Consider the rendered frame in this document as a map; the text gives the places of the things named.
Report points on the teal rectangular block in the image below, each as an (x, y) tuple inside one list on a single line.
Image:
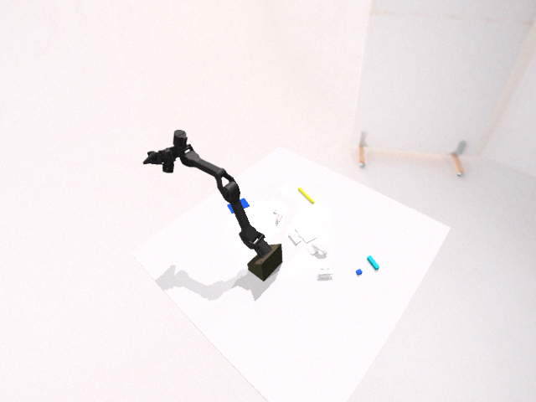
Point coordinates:
[(373, 262)]

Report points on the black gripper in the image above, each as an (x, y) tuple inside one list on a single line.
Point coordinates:
[(165, 155)]

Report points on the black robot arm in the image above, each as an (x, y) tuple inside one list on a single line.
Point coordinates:
[(230, 192)]

